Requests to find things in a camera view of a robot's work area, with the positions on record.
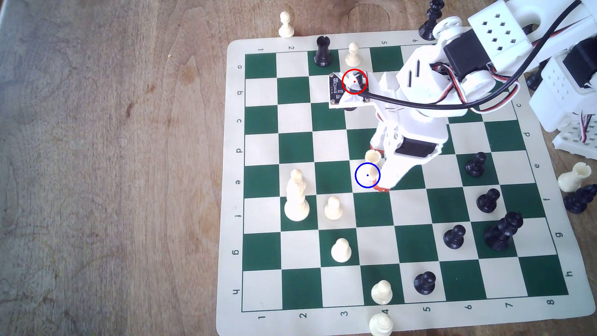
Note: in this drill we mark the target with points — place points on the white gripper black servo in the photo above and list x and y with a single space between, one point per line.
415 148

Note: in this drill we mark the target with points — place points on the white chess rook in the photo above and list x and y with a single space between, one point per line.
573 178
371 157

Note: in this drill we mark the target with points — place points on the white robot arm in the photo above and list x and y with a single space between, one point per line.
499 28

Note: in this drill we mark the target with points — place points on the green and cream chess mat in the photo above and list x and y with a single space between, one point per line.
326 140

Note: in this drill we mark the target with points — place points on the white chess pawn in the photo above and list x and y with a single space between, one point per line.
353 56
333 209
341 252
286 25
380 325
381 294

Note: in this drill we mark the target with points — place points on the black chess pawn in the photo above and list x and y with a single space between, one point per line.
488 201
454 238
475 165
425 283

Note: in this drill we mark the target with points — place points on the white chess king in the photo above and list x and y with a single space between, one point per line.
296 200

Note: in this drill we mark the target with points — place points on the black chess rook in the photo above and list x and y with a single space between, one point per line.
322 51

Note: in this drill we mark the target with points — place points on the tall black chess bishop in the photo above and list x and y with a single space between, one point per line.
428 29

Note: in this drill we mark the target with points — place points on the black chess piece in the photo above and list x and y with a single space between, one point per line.
534 80

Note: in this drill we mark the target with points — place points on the white perforated plastic block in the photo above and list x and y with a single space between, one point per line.
573 142

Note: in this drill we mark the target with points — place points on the black wrist camera board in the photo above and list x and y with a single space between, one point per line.
338 88

